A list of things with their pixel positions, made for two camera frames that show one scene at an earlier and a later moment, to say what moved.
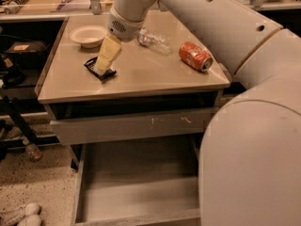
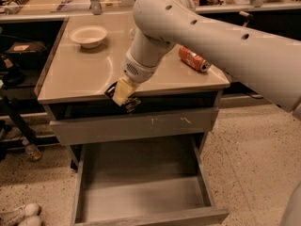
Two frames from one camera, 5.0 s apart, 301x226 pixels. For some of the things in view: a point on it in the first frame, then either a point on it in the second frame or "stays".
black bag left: x=27 y=54 stays
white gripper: x=126 y=28 to x=138 y=69
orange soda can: x=195 y=56 stays
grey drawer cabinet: x=149 y=113 stays
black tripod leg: x=20 y=119 stays
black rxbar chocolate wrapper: x=90 y=66 to x=130 y=104
